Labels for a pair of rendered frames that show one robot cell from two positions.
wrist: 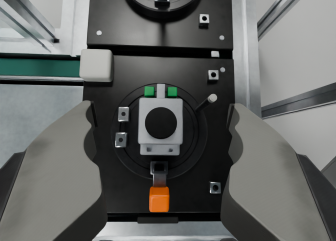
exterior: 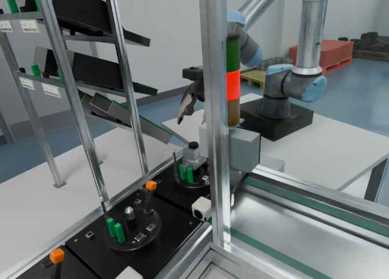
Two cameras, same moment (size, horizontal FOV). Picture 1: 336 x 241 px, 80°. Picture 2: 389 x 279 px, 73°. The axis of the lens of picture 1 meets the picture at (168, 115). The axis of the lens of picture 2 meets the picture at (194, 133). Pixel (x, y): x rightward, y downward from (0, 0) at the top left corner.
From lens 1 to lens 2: 0.71 m
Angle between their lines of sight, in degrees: 67
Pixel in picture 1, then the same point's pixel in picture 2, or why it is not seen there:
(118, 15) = (173, 226)
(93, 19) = (187, 231)
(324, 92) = (140, 143)
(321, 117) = (121, 176)
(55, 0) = not seen: outside the picture
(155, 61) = (175, 199)
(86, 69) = (208, 202)
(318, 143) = (135, 170)
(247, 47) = (130, 189)
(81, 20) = (194, 239)
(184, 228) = not seen: hidden behind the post
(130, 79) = (193, 198)
